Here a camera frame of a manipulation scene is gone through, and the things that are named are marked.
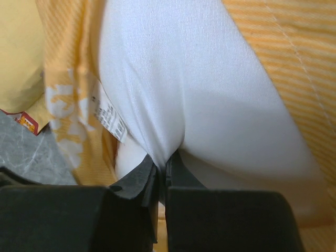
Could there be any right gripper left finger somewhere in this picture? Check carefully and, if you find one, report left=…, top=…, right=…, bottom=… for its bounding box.
left=1, top=156, right=158, bottom=251

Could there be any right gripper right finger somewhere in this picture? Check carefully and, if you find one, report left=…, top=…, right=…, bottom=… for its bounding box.
left=165, top=152, right=304, bottom=251

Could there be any orange Mickey Mouse pillowcase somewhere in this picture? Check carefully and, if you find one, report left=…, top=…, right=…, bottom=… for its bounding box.
left=36, top=1, right=335, bottom=251

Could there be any yellow car print pillow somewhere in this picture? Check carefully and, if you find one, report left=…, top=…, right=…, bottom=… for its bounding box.
left=1, top=1, right=48, bottom=135

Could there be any white pillow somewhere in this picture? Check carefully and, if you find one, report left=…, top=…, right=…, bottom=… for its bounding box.
left=96, top=1, right=328, bottom=210

